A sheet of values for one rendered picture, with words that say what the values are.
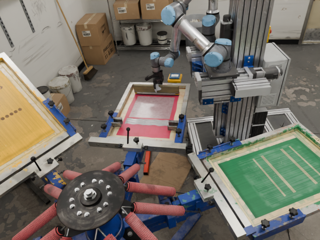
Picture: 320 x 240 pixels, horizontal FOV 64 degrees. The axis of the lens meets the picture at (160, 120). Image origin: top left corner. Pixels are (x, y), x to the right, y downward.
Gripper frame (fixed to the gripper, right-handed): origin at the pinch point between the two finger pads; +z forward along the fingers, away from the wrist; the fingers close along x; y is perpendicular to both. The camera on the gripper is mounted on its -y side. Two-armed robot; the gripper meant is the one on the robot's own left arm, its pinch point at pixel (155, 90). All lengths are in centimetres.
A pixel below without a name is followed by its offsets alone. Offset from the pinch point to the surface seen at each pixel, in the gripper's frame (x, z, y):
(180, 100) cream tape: -7.1, 4.7, 22.8
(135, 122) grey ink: -39.6, 4.3, -9.7
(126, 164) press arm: -89, -4, 0
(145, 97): -4.9, 4.8, -9.7
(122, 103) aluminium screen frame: -19.5, 1.3, -26.2
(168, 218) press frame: -121, -5, 31
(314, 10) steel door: 328, 40, 219
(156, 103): -12.7, 4.7, 2.8
